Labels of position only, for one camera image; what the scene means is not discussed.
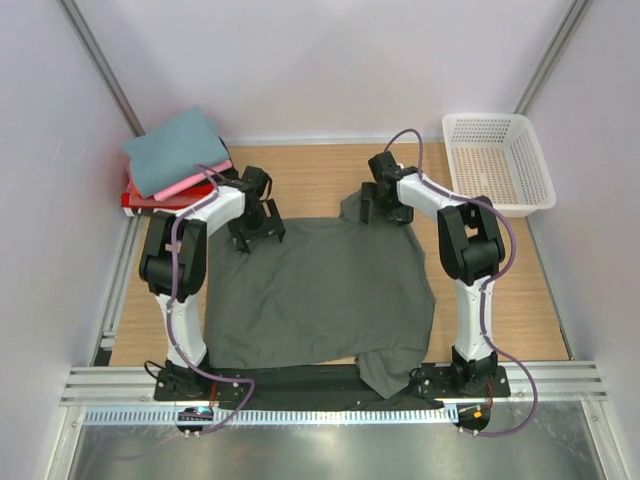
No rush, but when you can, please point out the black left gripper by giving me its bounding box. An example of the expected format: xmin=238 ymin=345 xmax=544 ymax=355
xmin=229 ymin=198 xmax=284 ymax=252

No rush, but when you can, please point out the dark grey t shirt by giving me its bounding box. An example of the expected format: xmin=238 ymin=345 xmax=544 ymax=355
xmin=203 ymin=194 xmax=436 ymax=398

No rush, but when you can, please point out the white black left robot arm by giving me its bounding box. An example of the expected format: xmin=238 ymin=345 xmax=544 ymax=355
xmin=139 ymin=166 xmax=285 ymax=400

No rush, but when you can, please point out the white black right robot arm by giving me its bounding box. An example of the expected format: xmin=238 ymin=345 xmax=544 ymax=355
xmin=360 ymin=151 xmax=505 ymax=396

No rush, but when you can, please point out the folded black t shirt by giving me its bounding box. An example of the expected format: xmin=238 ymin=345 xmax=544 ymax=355
xmin=202 ymin=137 xmax=238 ymax=183

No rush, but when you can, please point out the folded pink t shirt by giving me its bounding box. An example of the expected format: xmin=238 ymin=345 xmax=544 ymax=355
xmin=153 ymin=159 xmax=233 ymax=201

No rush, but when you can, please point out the folded teal t shirt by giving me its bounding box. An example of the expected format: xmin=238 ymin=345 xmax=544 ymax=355
xmin=122 ymin=106 xmax=229 ymax=198

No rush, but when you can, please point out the folded red t shirt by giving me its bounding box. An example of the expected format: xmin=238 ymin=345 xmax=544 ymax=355
xmin=120 ymin=179 xmax=214 ymax=210

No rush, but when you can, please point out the white plastic mesh basket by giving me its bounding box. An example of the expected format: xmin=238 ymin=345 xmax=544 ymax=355
xmin=442 ymin=113 xmax=556 ymax=218

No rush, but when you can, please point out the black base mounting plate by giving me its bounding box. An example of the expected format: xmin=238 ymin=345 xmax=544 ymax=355
xmin=153 ymin=363 xmax=511 ymax=412

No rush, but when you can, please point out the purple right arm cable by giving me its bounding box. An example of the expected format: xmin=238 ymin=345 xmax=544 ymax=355
xmin=383 ymin=128 xmax=540 ymax=441

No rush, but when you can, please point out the slotted grey cable duct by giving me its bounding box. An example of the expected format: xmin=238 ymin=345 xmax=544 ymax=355
xmin=83 ymin=405 xmax=458 ymax=427

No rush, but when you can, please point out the aluminium front frame rail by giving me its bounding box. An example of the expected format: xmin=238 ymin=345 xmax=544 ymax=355
xmin=59 ymin=361 xmax=607 ymax=407

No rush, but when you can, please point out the right aluminium frame post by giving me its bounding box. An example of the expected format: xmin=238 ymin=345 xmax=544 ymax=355
xmin=514 ymin=0 xmax=594 ymax=115

